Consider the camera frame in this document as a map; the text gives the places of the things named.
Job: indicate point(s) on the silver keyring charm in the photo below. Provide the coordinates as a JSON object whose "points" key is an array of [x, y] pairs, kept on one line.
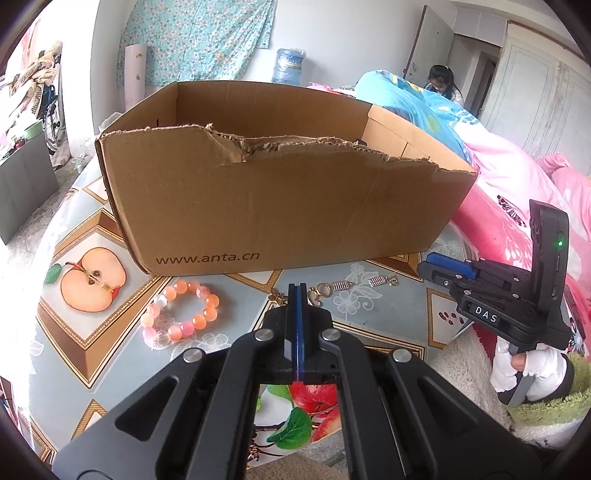
{"points": [[377, 280]]}

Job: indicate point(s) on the pile of clothes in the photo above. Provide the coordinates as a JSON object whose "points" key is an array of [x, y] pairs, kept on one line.
{"points": [[39, 64]]}

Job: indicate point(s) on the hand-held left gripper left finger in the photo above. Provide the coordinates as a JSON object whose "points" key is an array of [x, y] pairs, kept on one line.
{"points": [[285, 341]]}

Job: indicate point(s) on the pink floral blanket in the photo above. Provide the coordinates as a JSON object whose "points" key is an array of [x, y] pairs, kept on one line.
{"points": [[508, 184]]}

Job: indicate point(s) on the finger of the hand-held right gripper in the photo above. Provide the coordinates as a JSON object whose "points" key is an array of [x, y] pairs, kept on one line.
{"points": [[445, 262], [438, 277]]}

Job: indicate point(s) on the brown cardboard box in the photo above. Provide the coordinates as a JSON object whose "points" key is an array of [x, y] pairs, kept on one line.
{"points": [[277, 207]]}

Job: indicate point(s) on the person's right hand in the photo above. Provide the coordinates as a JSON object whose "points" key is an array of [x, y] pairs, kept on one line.
{"points": [[549, 369]]}

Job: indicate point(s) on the blue water bottle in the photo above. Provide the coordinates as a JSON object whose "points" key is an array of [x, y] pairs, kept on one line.
{"points": [[288, 64]]}

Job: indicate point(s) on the gold butterfly pendant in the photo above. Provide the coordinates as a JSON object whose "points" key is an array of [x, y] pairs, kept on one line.
{"points": [[278, 296]]}

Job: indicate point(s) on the green fluffy cloth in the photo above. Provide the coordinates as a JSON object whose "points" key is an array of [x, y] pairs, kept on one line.
{"points": [[554, 401]]}

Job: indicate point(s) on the clear plastic bag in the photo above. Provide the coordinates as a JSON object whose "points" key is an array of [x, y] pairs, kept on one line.
{"points": [[92, 147]]}

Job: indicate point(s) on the green basin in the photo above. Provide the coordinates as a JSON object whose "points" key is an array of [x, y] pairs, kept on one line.
{"points": [[33, 130]]}

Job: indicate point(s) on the wheelchair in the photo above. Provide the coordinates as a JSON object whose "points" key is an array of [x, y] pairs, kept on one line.
{"points": [[51, 115]]}

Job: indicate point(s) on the fruit print tablecloth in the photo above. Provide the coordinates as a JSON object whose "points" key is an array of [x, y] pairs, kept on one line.
{"points": [[138, 364]]}

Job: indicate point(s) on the white wardrobe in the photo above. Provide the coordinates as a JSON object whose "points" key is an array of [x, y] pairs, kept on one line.
{"points": [[540, 92]]}

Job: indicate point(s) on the white fluffy cloth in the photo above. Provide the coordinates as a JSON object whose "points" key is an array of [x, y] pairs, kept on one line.
{"points": [[466, 374]]}

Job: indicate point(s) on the blue printed quilt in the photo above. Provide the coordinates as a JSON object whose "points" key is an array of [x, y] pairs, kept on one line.
{"points": [[415, 101]]}

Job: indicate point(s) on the dark cabinet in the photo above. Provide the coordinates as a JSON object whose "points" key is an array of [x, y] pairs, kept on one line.
{"points": [[23, 189]]}

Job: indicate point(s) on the floral wall cloth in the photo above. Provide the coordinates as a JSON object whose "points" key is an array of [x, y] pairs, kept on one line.
{"points": [[194, 37]]}

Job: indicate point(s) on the white door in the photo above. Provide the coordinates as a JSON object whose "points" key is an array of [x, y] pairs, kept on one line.
{"points": [[427, 46]]}

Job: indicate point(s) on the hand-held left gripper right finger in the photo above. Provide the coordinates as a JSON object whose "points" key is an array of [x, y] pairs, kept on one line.
{"points": [[310, 341]]}

